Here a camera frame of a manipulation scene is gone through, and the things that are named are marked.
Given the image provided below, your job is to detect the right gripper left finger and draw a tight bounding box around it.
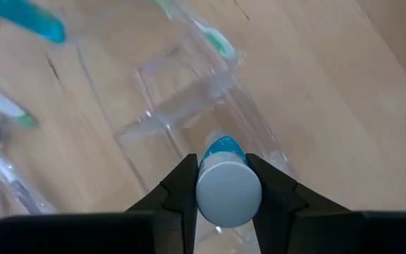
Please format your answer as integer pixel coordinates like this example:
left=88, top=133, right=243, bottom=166
left=0, top=154, right=199, bottom=254

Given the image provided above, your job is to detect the green toothbrush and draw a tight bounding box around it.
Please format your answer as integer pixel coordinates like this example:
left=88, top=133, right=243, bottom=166
left=153, top=0, right=245, bottom=61
left=0, top=83, right=39, bottom=128

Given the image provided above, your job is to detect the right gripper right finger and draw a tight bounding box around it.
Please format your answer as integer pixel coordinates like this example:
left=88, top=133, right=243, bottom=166
left=245, top=153, right=406, bottom=254

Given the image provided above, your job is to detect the clear acrylic organizer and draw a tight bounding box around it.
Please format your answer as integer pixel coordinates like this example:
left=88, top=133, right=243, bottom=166
left=74, top=10, right=297, bottom=254

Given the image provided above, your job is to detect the teal mouthwash bottle white cap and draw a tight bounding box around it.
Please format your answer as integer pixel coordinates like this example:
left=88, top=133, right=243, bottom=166
left=195, top=135, right=263, bottom=229

